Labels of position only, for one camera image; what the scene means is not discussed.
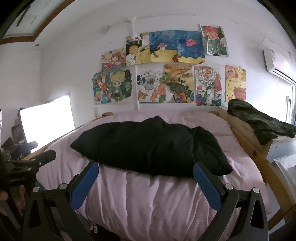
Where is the black garment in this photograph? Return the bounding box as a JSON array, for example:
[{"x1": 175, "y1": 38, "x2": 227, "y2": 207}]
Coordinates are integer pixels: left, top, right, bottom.
[{"x1": 70, "y1": 116, "x2": 233, "y2": 178}]

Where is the bright window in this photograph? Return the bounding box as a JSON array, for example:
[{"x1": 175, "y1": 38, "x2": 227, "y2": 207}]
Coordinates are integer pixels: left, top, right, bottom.
[{"x1": 20, "y1": 95, "x2": 75, "y2": 153}]

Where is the white pillow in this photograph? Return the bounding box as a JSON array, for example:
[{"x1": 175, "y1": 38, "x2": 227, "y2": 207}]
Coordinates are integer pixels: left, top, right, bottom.
[{"x1": 274, "y1": 154, "x2": 296, "y2": 188}]

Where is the pink duvet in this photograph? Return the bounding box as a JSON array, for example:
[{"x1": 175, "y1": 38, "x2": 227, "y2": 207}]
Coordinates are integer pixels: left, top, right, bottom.
[{"x1": 37, "y1": 111, "x2": 272, "y2": 240}]

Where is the dark green garment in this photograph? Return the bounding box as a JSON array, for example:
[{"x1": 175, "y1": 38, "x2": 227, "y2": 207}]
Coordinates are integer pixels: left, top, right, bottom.
[{"x1": 227, "y1": 99, "x2": 295, "y2": 146}]

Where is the anime characters green painting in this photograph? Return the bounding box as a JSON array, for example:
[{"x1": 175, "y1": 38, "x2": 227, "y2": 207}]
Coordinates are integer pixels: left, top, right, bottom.
[{"x1": 92, "y1": 69, "x2": 133, "y2": 105}]

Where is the yellow pig painting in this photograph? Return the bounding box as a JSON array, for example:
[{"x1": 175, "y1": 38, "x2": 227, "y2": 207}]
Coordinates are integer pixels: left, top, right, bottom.
[{"x1": 225, "y1": 65, "x2": 246, "y2": 102}]

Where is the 2024 dragon painting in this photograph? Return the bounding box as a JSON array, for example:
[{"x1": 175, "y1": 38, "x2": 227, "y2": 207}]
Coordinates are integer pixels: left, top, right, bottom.
[{"x1": 194, "y1": 66, "x2": 222, "y2": 106}]

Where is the orange haired girl painting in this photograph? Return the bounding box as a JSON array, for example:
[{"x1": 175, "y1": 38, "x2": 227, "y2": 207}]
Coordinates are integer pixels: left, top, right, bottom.
[{"x1": 101, "y1": 48, "x2": 126, "y2": 71}]

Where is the green hill flowers painting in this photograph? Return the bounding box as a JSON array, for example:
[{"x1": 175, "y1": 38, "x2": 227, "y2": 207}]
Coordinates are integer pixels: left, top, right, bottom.
[{"x1": 163, "y1": 63, "x2": 194, "y2": 103}]

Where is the orange slices drink painting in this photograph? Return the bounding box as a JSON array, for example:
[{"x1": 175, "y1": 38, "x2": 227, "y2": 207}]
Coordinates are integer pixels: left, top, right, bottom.
[{"x1": 137, "y1": 70, "x2": 167, "y2": 103}]

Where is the white air conditioner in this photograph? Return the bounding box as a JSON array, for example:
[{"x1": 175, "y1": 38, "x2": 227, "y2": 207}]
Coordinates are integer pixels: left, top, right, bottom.
[{"x1": 263, "y1": 48, "x2": 296, "y2": 85}]

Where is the black yellow moon painting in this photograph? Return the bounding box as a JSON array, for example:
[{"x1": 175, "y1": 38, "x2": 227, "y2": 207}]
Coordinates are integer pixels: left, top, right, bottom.
[{"x1": 125, "y1": 32, "x2": 151, "y2": 66}]

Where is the red haired child painting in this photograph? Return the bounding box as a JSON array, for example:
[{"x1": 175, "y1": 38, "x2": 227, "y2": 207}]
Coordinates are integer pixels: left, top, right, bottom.
[{"x1": 200, "y1": 25, "x2": 229, "y2": 57}]

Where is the blue sea yellow sand painting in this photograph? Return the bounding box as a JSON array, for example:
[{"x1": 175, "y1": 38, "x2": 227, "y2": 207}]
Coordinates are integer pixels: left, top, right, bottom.
[{"x1": 149, "y1": 30, "x2": 205, "y2": 64}]

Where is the wooden bed frame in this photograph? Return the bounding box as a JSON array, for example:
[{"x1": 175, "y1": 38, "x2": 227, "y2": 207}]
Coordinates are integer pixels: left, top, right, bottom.
[{"x1": 21, "y1": 107, "x2": 296, "y2": 231}]

